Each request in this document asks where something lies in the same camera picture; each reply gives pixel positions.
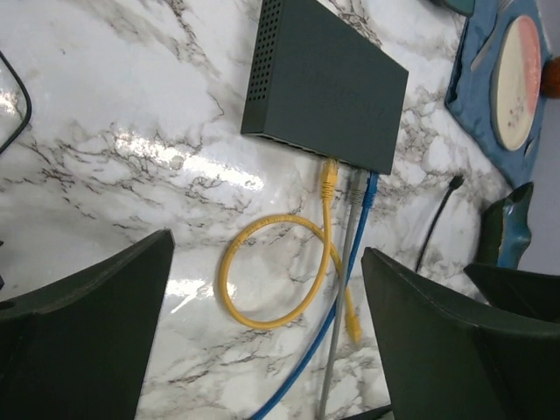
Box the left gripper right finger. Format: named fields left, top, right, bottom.
left=361, top=248, right=559, bottom=419

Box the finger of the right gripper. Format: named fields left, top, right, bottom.
left=464, top=263, right=560, bottom=324

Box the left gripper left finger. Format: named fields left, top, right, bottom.
left=1, top=229, right=175, bottom=419

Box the blue ethernet cable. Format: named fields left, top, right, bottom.
left=248, top=171, right=380, bottom=420

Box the grey ethernet cable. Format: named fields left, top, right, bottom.
left=315, top=169, right=367, bottom=420

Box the yellow ethernet cable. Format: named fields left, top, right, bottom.
left=218, top=157, right=363, bottom=345

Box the black network switch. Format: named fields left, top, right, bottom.
left=241, top=1, right=409, bottom=175

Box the blue star-shaped dish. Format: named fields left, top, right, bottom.
left=475, top=182, right=534, bottom=270

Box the blue placemat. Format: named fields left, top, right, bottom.
left=444, top=1, right=552, bottom=187

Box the brown lacquer cup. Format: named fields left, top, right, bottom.
left=540, top=56, right=560, bottom=99

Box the pink and cream plate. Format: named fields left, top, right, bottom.
left=491, top=15, right=542, bottom=151

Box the silver fork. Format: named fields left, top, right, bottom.
left=470, top=0, right=514, bottom=72

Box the teal square plate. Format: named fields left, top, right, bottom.
left=431, top=0, right=475, bottom=18

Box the black power cable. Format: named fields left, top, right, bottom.
left=414, top=174, right=465, bottom=271

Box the thin black cable with plug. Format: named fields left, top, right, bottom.
left=0, top=50, right=32, bottom=154

